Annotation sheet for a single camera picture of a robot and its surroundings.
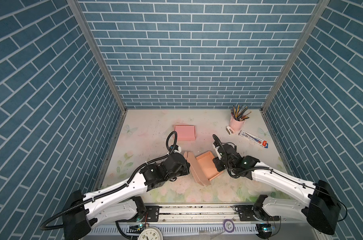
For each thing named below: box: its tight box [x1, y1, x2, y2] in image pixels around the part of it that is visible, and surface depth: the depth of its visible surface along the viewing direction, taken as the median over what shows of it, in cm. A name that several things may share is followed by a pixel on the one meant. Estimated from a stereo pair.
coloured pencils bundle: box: [230, 104, 252, 122], surface depth 104 cm
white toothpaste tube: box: [238, 130, 269, 149], surface depth 104 cm
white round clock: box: [137, 226, 164, 240], surface depth 66 cm
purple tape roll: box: [223, 219, 235, 233], surface depth 72 cm
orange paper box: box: [184, 151, 224, 186], surface depth 92 cm
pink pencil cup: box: [228, 116, 246, 132], surface depth 107 cm
